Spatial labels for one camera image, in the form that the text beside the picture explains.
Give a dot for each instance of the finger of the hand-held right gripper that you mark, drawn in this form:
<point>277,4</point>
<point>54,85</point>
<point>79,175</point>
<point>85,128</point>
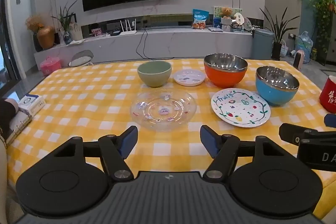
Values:
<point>331,120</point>
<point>290,133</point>

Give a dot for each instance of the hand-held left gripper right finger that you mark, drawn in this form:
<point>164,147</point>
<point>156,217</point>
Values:
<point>208,140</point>

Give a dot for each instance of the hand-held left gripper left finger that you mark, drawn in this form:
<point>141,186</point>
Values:
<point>128,140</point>

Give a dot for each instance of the blue steel bowl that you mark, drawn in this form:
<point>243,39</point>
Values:
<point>275,95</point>

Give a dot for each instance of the white fruit print plate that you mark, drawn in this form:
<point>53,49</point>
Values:
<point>240,108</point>

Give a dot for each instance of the clear glass plate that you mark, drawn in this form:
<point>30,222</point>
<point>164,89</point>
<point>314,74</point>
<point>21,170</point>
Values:
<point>162,111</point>

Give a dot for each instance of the orange steel bowl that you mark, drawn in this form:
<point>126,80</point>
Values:
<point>224,78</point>

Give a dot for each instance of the small white printed plate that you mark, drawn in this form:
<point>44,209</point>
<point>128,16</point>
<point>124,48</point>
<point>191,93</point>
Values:
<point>189,77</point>

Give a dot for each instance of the green ceramic bowl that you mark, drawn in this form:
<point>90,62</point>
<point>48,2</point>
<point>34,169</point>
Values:
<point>154,78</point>

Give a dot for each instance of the another person's forearm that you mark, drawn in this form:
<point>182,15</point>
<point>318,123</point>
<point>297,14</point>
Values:
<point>6,113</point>

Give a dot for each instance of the red mug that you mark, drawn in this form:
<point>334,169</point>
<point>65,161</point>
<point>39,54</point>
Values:
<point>329,95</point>

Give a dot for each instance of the yellow checkered tablecloth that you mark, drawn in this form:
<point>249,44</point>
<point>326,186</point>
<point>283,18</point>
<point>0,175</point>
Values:
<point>86,103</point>

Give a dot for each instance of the small beige appliance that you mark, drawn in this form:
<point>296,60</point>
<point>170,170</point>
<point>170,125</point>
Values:
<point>298,60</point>

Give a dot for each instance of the clear water bottle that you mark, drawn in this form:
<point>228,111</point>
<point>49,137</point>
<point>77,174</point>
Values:
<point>304,43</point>

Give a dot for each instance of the small woven basket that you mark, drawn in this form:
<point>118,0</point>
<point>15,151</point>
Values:
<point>284,49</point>

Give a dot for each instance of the potted plant in black pot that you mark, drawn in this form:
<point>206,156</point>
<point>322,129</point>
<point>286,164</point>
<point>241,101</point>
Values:
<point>277,49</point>

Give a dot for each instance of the grey trash can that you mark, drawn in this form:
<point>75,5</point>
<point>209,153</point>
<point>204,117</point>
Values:
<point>262,44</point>

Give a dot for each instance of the marble television cabinet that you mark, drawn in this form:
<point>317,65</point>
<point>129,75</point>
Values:
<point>183,43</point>

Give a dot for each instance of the tall leafy green plant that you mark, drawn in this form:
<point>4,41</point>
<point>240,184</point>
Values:
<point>324,19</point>

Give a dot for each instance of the white box with blue print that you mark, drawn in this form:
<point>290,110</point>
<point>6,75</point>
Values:
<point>31,104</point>

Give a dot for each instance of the pink basket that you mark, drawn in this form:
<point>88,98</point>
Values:
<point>50,66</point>

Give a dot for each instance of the white router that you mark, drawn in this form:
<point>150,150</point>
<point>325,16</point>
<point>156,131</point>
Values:
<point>128,32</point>

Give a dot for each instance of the pink photo card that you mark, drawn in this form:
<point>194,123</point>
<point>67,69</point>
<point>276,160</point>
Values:
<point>96,32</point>

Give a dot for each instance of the decorative round plate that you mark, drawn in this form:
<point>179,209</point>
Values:
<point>247,23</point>

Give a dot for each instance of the white tote bag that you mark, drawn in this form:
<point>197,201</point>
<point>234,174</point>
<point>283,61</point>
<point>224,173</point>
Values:
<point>76,31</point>

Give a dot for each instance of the blue snack bag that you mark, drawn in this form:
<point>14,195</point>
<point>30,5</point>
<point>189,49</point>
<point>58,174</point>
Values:
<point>200,19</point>

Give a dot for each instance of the plant in blue vase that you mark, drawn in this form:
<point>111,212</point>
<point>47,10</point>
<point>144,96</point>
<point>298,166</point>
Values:
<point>67,35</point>

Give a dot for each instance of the green white gift box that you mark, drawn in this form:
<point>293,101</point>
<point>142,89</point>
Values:
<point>237,16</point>

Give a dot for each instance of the teddy bear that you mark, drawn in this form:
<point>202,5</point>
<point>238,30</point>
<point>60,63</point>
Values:
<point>227,12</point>

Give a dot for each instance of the gold vase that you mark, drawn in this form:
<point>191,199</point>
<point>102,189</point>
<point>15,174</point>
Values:
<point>46,37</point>

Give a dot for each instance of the dried flower bunch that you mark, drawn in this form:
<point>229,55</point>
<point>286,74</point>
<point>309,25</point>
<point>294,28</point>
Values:
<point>33,23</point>

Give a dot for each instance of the glass sliding door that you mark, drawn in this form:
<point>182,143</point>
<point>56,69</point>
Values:
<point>5,29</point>

